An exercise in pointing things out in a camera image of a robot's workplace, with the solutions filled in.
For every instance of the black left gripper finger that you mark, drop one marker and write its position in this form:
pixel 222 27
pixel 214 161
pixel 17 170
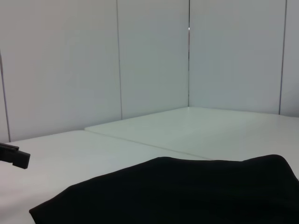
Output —
pixel 19 159

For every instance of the black shirt with FREE print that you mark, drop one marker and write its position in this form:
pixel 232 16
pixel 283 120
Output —
pixel 175 191

